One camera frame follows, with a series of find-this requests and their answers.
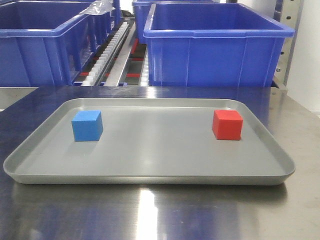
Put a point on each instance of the blue plastic bin left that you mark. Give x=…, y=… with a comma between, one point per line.
x=50, y=42

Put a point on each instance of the grey rectangular tray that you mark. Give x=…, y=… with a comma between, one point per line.
x=150, y=141

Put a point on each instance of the red cube block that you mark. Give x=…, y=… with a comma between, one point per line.
x=227, y=124

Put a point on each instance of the blue cube block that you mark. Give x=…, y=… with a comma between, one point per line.
x=87, y=126

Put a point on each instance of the blue plastic bin right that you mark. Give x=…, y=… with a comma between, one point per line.
x=198, y=44

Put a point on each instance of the blue bin rear right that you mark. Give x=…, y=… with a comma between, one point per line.
x=141, y=10

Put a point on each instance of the blue plastic bin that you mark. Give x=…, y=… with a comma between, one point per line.
x=198, y=44
x=50, y=42

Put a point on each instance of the white roller conveyor rail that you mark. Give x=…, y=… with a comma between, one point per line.
x=104, y=61

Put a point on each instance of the clear plastic bag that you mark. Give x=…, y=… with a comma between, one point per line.
x=99, y=7

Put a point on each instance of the metal shelf upright post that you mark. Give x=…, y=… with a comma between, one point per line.
x=288, y=12

